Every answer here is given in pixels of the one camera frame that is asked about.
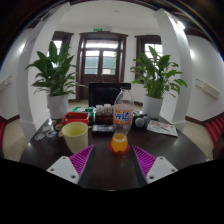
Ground grey ball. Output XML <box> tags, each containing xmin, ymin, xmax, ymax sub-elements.
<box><xmin>142</xmin><ymin>114</ymin><xmax>151</xmax><ymax>126</ymax></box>
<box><xmin>134</xmin><ymin>117</ymin><xmax>145</xmax><ymax>128</ymax></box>

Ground brown framed window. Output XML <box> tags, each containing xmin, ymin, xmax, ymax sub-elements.
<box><xmin>51</xmin><ymin>30</ymin><xmax>74</xmax><ymax>66</ymax></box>
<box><xmin>134</xmin><ymin>34</ymin><xmax>164</xmax><ymax>79</ymax></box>

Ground brown tray of white cups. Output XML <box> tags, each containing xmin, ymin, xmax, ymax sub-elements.
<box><xmin>94</xmin><ymin>103</ymin><xmax>114</xmax><ymax>126</ymax></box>

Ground red box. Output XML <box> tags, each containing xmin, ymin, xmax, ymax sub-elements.
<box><xmin>62</xmin><ymin>112</ymin><xmax>90</xmax><ymax>126</ymax></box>

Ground brown wooden double door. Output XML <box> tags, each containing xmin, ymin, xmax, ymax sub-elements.
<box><xmin>76</xmin><ymin>31</ymin><xmax>129</xmax><ymax>101</ymax></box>

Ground white wall-mounted unit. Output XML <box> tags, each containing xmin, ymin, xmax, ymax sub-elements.
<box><xmin>194</xmin><ymin>78</ymin><xmax>221</xmax><ymax>99</ymax></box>
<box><xmin>0</xmin><ymin>75</ymin><xmax>13</xmax><ymax>93</ymax></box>

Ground green box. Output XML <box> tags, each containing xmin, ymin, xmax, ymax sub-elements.
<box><xmin>72</xmin><ymin>106</ymin><xmax>96</xmax><ymax>118</ymax></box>

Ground leafy plant in white pot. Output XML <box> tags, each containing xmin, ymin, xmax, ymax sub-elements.
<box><xmin>24</xmin><ymin>40</ymin><xmax>88</xmax><ymax>120</ymax></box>
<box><xmin>129</xmin><ymin>45</ymin><xmax>188</xmax><ymax>120</ymax></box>

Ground black chair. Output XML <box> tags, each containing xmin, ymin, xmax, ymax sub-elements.
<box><xmin>88</xmin><ymin>82</ymin><xmax>132</xmax><ymax>108</ymax></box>

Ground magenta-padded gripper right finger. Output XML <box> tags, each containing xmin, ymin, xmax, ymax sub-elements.
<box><xmin>131</xmin><ymin>144</ymin><xmax>179</xmax><ymax>185</ymax></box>

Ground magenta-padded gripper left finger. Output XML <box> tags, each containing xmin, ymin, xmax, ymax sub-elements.
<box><xmin>45</xmin><ymin>144</ymin><xmax>96</xmax><ymax>185</ymax></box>

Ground clear orange soda bottle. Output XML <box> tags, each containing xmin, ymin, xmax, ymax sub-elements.
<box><xmin>110</xmin><ymin>83</ymin><xmax>135</xmax><ymax>154</ymax></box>

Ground pale yellow cup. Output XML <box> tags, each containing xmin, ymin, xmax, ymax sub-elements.
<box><xmin>61</xmin><ymin>121</ymin><xmax>89</xmax><ymax>154</ymax></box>

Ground white printed leaflet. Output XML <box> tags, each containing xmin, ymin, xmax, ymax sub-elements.
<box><xmin>146</xmin><ymin>120</ymin><xmax>179</xmax><ymax>138</ymax></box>

